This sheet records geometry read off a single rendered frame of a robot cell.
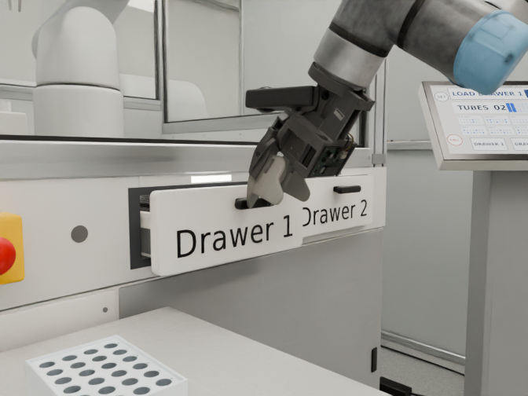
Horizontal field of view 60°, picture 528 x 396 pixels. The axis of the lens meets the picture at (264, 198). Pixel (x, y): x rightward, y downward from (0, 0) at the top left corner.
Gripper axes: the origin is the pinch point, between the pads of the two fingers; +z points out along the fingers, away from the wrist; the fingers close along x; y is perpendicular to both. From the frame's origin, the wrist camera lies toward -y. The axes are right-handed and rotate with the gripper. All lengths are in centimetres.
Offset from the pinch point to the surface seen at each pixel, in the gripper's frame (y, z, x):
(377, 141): -14, -1, 50
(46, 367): 11.4, 7.4, -31.8
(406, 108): -68, 13, 168
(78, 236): -6.2, 9.7, -21.6
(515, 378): 42, 46, 102
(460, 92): -21, -15, 94
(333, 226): -2.2, 12.4, 30.6
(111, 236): -5.9, 10.2, -17.1
